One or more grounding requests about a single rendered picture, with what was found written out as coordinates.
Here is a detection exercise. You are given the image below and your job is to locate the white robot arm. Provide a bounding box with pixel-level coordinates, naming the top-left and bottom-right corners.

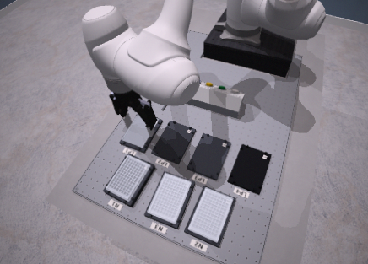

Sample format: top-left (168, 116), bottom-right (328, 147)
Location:
top-left (82, 0), bottom-right (326, 106)

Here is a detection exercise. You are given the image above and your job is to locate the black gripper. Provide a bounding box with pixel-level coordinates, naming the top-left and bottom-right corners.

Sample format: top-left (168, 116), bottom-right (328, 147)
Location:
top-left (109, 90), bottom-right (157, 137)

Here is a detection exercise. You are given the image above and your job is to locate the white label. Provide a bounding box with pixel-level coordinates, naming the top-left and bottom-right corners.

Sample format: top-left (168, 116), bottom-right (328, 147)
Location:
top-left (155, 159), bottom-right (170, 168)
top-left (108, 199), bottom-right (123, 211)
top-left (150, 222), bottom-right (167, 234)
top-left (192, 175), bottom-right (208, 185)
top-left (123, 148), bottom-right (136, 156)
top-left (190, 239), bottom-right (208, 252)
top-left (233, 188), bottom-right (250, 198)

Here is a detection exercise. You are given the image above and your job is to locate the white button panel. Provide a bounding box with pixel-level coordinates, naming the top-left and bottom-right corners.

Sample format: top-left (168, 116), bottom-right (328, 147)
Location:
top-left (186, 81), bottom-right (245, 119)

